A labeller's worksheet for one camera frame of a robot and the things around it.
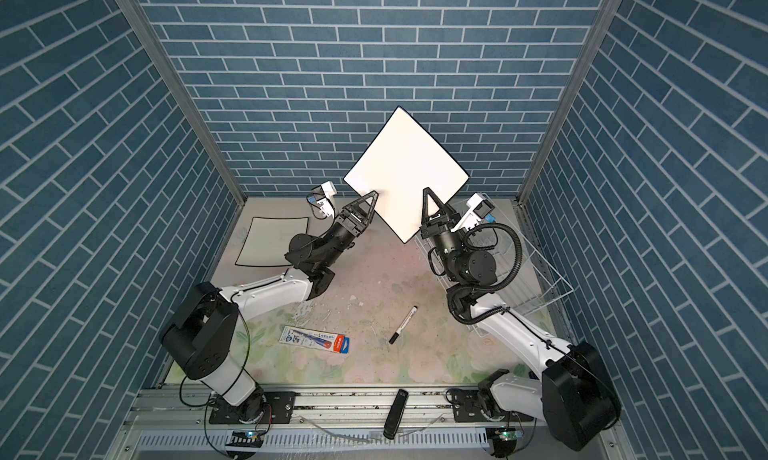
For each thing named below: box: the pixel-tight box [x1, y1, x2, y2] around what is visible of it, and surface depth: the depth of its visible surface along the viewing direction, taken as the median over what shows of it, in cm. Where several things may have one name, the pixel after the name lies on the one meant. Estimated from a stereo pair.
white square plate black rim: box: [235, 217, 309, 266], surface depth 110 cm
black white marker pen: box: [388, 305, 418, 345], surface depth 90 cm
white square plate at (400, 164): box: [343, 106, 470, 244], surface depth 61 cm
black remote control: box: [383, 389, 409, 440], surface depth 73 cm
